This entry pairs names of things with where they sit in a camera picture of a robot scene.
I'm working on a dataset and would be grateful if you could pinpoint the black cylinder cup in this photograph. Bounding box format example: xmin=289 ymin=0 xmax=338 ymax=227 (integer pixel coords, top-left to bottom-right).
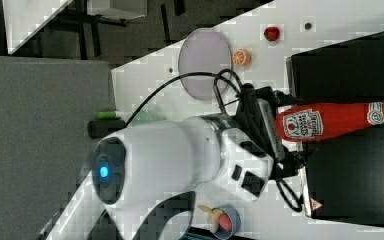
xmin=87 ymin=119 xmax=126 ymax=139

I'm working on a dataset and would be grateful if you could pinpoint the black cable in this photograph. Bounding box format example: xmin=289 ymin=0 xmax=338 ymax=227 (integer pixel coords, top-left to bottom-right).
xmin=124 ymin=68 xmax=304 ymax=213

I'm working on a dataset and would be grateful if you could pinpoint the lilac round plate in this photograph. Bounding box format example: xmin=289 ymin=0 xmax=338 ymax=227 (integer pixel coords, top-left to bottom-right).
xmin=178 ymin=28 xmax=232 ymax=101

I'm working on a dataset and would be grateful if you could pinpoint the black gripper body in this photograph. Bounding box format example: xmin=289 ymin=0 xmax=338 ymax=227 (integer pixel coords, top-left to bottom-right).
xmin=235 ymin=83 xmax=305 ymax=179

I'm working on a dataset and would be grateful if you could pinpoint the red plush ketchup bottle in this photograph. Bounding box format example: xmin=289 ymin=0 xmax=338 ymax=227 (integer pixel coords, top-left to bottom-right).
xmin=275 ymin=101 xmax=384 ymax=142

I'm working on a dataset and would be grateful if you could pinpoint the orange slice toy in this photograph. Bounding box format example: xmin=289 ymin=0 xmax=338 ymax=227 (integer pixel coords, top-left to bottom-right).
xmin=232 ymin=49 xmax=251 ymax=66

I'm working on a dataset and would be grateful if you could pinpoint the red strawberry toy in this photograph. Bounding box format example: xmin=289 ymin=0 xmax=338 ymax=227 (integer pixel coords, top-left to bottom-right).
xmin=264 ymin=26 xmax=280 ymax=42

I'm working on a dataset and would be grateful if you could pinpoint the green brush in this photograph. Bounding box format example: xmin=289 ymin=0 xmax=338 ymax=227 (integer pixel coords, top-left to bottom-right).
xmin=97 ymin=111 xmax=121 ymax=120

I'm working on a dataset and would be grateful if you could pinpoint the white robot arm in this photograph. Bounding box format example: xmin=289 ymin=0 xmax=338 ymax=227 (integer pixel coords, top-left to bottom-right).
xmin=38 ymin=84 xmax=299 ymax=240

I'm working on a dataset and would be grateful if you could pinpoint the green perforated colander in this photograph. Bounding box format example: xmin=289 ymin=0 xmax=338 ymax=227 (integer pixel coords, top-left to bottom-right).
xmin=130 ymin=110 xmax=165 ymax=126

